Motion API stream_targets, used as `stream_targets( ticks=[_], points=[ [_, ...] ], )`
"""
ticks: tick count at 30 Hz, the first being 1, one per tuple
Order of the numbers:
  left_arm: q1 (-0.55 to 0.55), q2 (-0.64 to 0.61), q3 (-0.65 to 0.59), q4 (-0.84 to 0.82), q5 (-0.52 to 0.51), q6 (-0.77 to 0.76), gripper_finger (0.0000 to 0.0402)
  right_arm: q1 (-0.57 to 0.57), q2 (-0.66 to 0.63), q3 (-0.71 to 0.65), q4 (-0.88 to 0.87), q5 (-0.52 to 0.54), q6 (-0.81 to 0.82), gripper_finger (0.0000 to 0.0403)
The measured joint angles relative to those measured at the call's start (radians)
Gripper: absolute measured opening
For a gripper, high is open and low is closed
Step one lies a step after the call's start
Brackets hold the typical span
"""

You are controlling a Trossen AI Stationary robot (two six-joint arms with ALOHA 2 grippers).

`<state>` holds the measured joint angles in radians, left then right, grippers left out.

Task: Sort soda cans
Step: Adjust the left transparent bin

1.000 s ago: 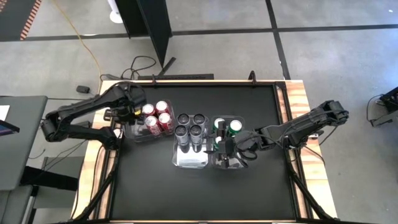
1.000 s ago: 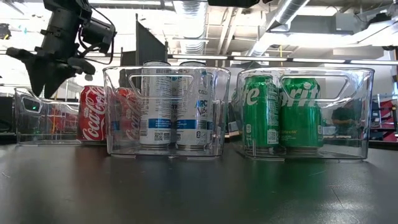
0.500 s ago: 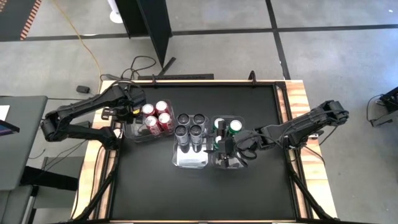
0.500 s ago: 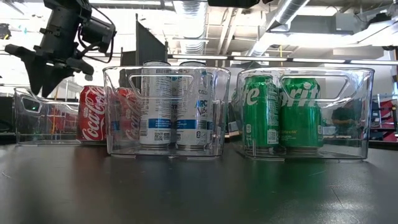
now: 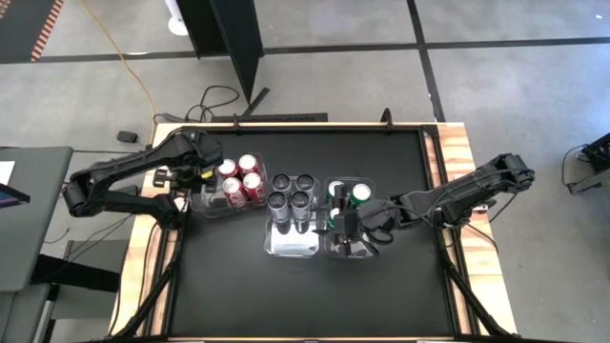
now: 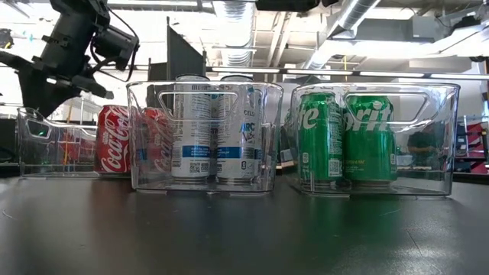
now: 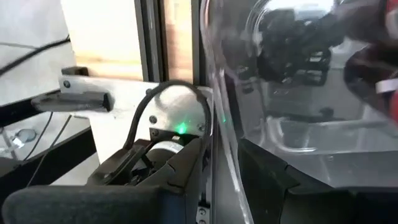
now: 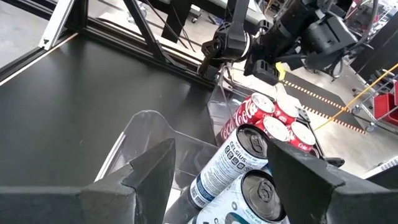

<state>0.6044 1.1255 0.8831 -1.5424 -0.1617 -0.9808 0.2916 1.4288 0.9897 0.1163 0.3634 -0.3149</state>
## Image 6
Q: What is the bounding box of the black standing panel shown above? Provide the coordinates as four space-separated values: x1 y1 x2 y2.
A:
147 17 207 83

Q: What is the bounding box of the person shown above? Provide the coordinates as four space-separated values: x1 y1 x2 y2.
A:
405 128 440 169

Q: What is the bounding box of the corrugated silver ceiling duct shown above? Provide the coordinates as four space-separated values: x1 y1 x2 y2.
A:
213 0 255 68

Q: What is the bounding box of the red cabinet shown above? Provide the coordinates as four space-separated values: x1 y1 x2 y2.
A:
456 121 489 173
57 131 96 165

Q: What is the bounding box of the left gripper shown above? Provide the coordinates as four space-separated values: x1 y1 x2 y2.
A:
0 22 115 118

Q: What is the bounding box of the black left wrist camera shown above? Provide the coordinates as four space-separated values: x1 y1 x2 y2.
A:
92 24 141 73

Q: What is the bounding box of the ceiling light strip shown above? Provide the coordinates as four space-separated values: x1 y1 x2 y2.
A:
206 66 489 81

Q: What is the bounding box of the clear plastic bin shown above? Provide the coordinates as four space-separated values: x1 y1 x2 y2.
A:
289 82 461 198
125 79 284 194
17 106 131 177

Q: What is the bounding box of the white Celsius can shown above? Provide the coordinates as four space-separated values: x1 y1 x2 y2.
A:
170 75 214 181
212 75 264 183

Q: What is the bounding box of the green Sprite can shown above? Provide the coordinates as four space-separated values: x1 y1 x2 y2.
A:
296 92 344 183
342 94 399 183

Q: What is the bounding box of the red Coca-Cola can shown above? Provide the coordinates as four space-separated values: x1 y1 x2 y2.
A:
94 104 131 176
131 106 173 175

